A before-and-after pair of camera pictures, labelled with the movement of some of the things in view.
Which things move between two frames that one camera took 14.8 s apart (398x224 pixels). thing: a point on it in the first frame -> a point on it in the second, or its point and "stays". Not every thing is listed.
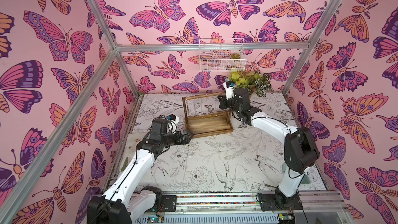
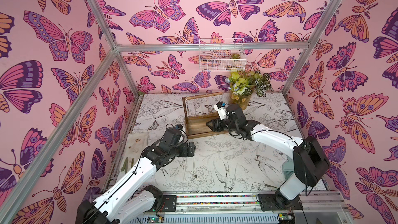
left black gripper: (185, 140) -> (191, 150)
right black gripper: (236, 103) -> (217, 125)
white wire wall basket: (222, 55) stays
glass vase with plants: (258, 83) stays
